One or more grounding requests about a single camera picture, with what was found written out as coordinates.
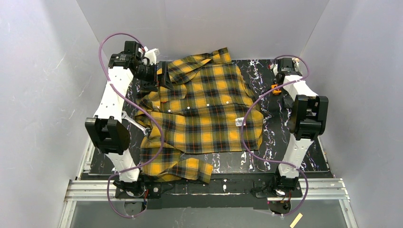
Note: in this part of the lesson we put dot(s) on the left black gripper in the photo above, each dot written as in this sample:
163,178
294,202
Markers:
158,75

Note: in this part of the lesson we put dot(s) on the silver wrench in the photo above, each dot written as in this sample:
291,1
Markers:
146,131

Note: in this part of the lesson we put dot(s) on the orange tape measure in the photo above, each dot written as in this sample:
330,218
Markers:
275,89

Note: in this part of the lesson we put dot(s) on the aluminium frame rail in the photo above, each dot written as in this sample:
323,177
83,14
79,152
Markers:
314,189

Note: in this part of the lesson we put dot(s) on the tan tape strip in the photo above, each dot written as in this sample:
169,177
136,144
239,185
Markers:
296,220

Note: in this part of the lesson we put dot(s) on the yellow plaid flannel shirt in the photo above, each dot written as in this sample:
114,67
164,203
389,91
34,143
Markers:
210,109

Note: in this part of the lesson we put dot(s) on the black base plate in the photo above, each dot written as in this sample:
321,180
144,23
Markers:
241,190

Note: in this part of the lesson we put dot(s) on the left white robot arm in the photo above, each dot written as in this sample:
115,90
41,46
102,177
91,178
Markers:
105,128

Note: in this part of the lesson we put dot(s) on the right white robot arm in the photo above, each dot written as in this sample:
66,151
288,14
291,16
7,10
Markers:
307,120

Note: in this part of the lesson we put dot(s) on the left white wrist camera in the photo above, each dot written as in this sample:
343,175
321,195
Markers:
150,56

